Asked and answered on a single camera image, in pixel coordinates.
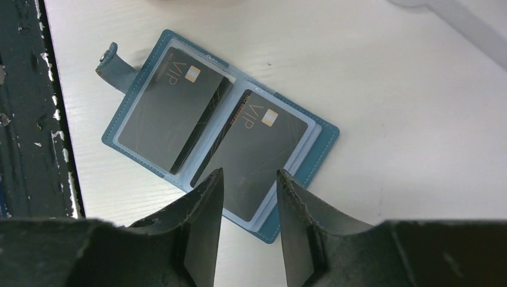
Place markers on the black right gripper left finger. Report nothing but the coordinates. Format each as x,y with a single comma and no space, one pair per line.
175,246

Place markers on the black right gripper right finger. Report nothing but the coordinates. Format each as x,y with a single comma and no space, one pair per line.
323,246

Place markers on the black VIP credit card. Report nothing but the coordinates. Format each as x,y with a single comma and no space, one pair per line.
172,112

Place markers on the white clothes rack stand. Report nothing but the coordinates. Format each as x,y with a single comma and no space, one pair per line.
465,22

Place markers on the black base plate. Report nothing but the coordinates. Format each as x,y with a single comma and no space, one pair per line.
38,172

